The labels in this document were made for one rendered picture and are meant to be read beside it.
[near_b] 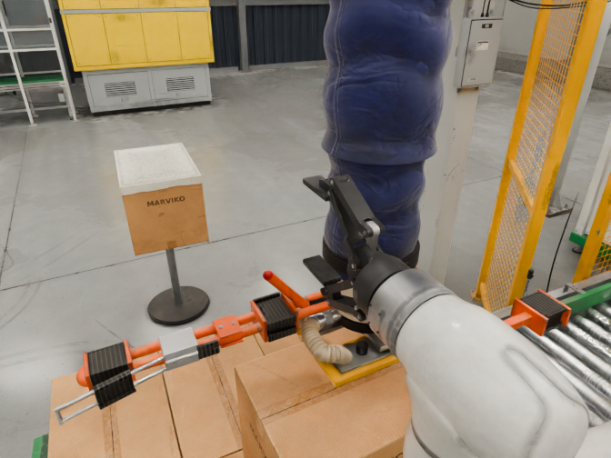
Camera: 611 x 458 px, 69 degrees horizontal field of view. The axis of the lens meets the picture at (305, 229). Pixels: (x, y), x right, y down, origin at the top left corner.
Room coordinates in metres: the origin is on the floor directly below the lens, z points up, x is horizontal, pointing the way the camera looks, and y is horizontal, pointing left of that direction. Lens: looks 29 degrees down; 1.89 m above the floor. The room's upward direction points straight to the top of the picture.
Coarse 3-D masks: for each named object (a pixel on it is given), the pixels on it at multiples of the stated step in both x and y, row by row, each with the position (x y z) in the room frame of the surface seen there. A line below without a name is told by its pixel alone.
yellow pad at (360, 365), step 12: (348, 348) 0.80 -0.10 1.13; (360, 348) 0.78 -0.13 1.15; (372, 348) 0.80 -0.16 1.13; (360, 360) 0.76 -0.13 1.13; (372, 360) 0.76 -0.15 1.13; (384, 360) 0.77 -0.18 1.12; (396, 360) 0.77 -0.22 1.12; (336, 372) 0.73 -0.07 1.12; (348, 372) 0.73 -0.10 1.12; (360, 372) 0.73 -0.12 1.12; (372, 372) 0.74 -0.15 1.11; (336, 384) 0.70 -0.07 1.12
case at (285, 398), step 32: (288, 352) 0.98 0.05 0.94; (256, 384) 0.86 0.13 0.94; (288, 384) 0.86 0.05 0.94; (320, 384) 0.86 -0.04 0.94; (352, 384) 0.86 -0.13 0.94; (384, 384) 0.86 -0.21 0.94; (256, 416) 0.77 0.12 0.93; (288, 416) 0.76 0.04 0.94; (320, 416) 0.76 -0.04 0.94; (352, 416) 0.76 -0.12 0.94; (384, 416) 0.76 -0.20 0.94; (256, 448) 0.79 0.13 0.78; (288, 448) 0.67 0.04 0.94; (320, 448) 0.67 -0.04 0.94; (352, 448) 0.67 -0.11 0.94; (384, 448) 0.68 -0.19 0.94
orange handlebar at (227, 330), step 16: (320, 304) 0.82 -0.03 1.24; (224, 320) 0.76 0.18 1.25; (240, 320) 0.77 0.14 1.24; (512, 320) 0.76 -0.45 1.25; (528, 320) 0.77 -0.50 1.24; (224, 336) 0.71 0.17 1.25; (240, 336) 0.73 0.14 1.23; (144, 352) 0.68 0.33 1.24; (80, 368) 0.63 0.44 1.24; (80, 384) 0.60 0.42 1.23
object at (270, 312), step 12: (264, 300) 0.83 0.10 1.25; (276, 300) 0.83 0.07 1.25; (288, 300) 0.81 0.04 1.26; (264, 312) 0.79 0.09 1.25; (276, 312) 0.79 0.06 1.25; (288, 312) 0.79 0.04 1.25; (264, 324) 0.74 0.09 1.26; (276, 324) 0.74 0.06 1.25; (288, 324) 0.77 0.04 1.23; (264, 336) 0.74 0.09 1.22; (276, 336) 0.74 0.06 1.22
